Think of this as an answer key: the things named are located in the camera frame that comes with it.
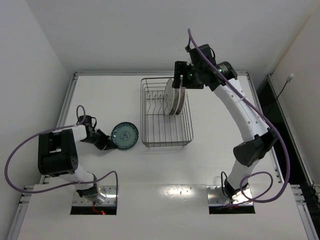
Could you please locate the teal blue floral plate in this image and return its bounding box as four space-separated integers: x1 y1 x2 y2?
110 122 139 150

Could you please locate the white plate green rim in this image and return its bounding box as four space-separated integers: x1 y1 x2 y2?
170 88 181 116
175 87 187 115

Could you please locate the clear glass patterned plate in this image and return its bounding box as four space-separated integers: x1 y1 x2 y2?
163 78 174 116

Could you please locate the metal wire dish rack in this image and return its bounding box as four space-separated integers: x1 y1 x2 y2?
140 77 194 149

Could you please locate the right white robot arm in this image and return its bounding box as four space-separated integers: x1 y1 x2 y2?
172 44 278 198

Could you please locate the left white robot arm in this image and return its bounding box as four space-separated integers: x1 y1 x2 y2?
37 115 118 204

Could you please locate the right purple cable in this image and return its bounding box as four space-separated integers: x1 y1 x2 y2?
187 27 291 208

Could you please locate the purple cable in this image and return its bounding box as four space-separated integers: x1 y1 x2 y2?
187 27 291 208
4 104 119 194

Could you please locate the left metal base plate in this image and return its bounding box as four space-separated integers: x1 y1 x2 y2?
72 185 117 207

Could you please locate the metal base plate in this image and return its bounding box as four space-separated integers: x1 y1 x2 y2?
72 185 117 207
206 185 253 207

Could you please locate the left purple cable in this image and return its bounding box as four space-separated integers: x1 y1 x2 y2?
4 104 119 194

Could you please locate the black cable white connector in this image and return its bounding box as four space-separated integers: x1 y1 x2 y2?
261 73 295 118

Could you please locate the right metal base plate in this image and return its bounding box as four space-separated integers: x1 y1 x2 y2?
206 185 253 207

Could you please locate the aluminium frame rail right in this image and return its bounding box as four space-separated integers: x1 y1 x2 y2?
266 74 320 238

